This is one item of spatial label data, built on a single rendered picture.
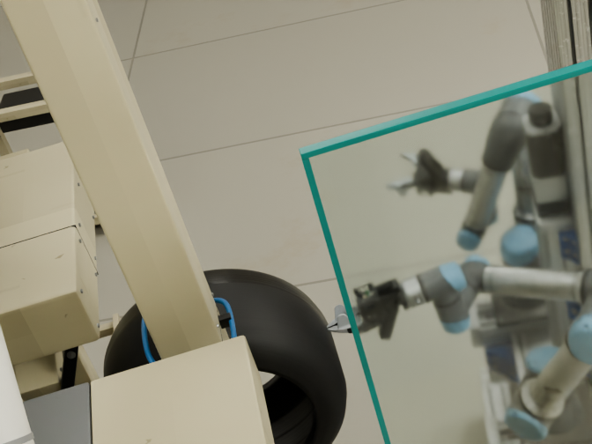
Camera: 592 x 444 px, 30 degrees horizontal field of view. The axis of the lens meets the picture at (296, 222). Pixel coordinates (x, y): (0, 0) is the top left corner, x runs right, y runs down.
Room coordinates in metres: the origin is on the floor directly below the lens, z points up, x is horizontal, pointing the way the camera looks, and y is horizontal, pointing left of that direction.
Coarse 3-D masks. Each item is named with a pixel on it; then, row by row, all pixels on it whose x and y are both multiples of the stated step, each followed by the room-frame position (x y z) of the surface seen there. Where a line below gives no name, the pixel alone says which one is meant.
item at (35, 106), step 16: (0, 80) 4.88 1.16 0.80; (16, 80) 4.84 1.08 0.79; (32, 80) 4.83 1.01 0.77; (16, 96) 4.76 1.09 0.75; (32, 96) 4.71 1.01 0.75; (0, 112) 4.56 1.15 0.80; (16, 112) 4.54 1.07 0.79; (32, 112) 4.52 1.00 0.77; (48, 112) 4.51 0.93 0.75; (0, 128) 4.91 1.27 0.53; (16, 128) 4.62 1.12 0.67; (0, 144) 4.88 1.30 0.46; (96, 224) 4.51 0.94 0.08
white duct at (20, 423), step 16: (0, 336) 1.35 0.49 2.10; (0, 352) 1.32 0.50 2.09; (0, 368) 1.30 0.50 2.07; (0, 384) 1.28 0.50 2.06; (16, 384) 1.31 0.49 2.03; (0, 400) 1.26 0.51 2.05; (16, 400) 1.28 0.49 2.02; (0, 416) 1.24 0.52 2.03; (16, 416) 1.25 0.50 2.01; (0, 432) 1.23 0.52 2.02; (16, 432) 1.23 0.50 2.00; (32, 432) 1.26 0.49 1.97
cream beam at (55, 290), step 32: (32, 160) 2.37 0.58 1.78; (64, 160) 2.32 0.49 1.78; (0, 192) 2.27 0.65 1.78; (32, 192) 2.23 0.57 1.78; (64, 192) 2.18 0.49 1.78; (0, 224) 2.14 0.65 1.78; (32, 224) 2.10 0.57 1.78; (64, 224) 2.06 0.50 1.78; (0, 256) 2.01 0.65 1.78; (32, 256) 1.97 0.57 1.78; (64, 256) 1.94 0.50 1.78; (0, 288) 1.90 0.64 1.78; (32, 288) 1.86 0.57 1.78; (64, 288) 1.83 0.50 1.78; (96, 288) 1.97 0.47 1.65; (0, 320) 1.81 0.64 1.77; (32, 320) 1.81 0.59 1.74; (64, 320) 1.81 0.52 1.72; (96, 320) 1.85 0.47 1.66; (32, 352) 1.81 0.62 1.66
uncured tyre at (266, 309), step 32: (224, 288) 2.05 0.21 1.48; (256, 288) 2.05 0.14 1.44; (288, 288) 2.09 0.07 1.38; (128, 320) 2.09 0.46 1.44; (256, 320) 1.93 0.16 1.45; (288, 320) 1.96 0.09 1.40; (320, 320) 2.04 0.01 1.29; (128, 352) 1.98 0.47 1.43; (256, 352) 1.87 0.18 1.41; (288, 352) 1.88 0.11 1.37; (320, 352) 1.91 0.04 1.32; (288, 384) 2.15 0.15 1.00; (320, 384) 1.87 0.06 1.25; (288, 416) 2.10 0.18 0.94; (320, 416) 1.86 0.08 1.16
